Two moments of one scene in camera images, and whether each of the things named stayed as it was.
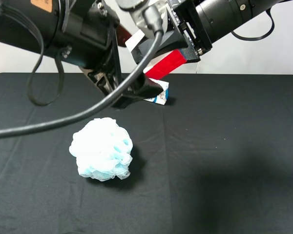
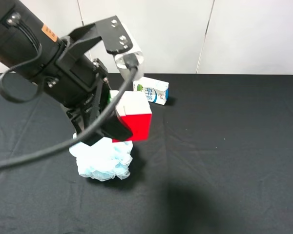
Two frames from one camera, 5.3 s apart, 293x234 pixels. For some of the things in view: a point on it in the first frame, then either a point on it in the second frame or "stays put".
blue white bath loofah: [103, 149] stays put
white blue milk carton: [161, 98] stays put
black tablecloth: [224, 155] stays put
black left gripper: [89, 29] -> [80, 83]
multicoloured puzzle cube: [157, 68] -> [134, 107]
